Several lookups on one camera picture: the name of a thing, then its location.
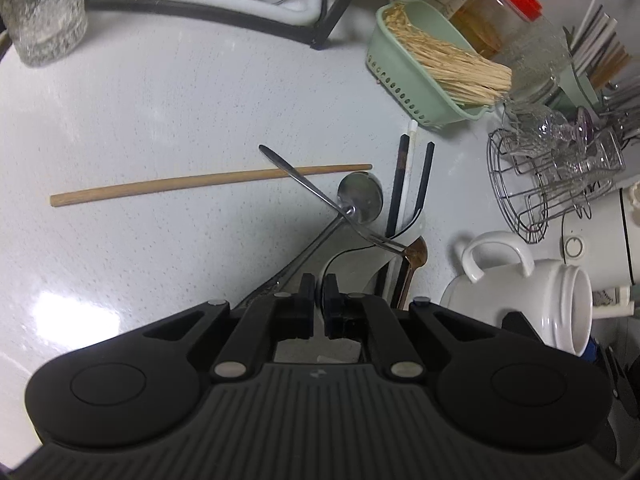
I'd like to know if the frosted glass tumbler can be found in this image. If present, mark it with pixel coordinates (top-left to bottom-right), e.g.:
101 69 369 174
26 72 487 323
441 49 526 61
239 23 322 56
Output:
1 0 88 67

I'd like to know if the white chopstick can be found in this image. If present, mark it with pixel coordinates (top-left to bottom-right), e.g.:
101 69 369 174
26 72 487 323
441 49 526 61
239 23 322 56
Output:
402 119 418 210

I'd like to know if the wire glass rack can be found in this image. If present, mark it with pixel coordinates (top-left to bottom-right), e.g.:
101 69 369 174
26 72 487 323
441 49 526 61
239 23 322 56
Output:
486 128 625 245

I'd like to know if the green utensil holder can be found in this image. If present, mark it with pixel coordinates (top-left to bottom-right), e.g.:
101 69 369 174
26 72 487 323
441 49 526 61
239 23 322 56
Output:
554 66 600 114

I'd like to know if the clear glass cup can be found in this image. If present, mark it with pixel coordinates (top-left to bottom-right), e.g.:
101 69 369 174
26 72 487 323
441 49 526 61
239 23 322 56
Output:
502 103 575 157

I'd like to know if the textured glass jar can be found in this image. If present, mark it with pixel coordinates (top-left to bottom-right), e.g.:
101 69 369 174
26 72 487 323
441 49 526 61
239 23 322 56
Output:
495 16 570 105

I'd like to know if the white ceramic jug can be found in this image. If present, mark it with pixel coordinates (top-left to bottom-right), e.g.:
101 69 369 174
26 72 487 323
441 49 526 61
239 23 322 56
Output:
440 232 593 356

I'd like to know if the green plastic basket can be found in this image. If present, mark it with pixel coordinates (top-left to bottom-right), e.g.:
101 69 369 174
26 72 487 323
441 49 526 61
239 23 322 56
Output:
366 0 492 128

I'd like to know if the black chopstick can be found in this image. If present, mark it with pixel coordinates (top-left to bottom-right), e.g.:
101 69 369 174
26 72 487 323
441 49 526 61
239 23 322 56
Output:
374 133 410 297
390 141 435 240

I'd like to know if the bundle of bamboo sticks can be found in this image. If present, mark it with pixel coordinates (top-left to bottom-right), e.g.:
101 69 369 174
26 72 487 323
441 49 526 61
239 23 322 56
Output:
383 3 512 106

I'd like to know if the long wooden chopstick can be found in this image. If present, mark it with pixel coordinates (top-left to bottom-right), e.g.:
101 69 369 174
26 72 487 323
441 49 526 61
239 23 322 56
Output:
49 162 374 208

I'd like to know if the black metal shelf frame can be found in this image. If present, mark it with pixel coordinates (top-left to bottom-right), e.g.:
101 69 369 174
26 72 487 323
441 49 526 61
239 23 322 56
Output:
83 0 378 51

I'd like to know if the black chopstick left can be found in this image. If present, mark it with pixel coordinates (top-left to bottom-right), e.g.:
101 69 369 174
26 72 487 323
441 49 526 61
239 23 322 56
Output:
374 133 410 297

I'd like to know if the black chopstick right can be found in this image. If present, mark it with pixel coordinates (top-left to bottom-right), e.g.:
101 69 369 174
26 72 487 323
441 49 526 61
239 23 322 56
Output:
390 141 435 240

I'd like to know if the brown wooden spoon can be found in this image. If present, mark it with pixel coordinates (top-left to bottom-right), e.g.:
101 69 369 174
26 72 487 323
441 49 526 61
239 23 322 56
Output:
396 236 427 310

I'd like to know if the steel ladle spoon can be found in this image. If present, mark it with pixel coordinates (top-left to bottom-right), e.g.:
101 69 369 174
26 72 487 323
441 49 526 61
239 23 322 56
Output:
236 171 383 309

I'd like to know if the white appliance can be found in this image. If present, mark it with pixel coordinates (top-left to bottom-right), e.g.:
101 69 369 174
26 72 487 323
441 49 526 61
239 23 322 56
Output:
561 182 640 292

